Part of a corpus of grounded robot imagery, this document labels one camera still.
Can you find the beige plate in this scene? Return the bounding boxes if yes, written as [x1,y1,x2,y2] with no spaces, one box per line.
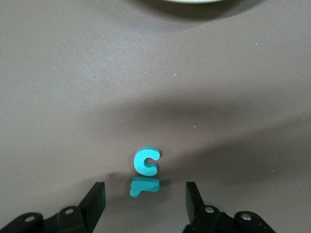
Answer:
[155,0,230,4]

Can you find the teal foam letter c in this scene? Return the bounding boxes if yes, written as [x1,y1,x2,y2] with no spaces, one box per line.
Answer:
[133,146,161,177]

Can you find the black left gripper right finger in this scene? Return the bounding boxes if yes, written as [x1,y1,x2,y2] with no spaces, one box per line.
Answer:
[182,181,277,233]

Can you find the brown table cover sheet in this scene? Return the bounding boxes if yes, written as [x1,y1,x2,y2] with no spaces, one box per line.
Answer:
[0,0,311,233]

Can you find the teal hooked foam letter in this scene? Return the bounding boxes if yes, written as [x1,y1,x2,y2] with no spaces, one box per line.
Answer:
[129,176,161,198]

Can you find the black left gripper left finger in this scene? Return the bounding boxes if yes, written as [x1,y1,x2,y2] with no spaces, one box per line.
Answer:
[0,181,106,233]

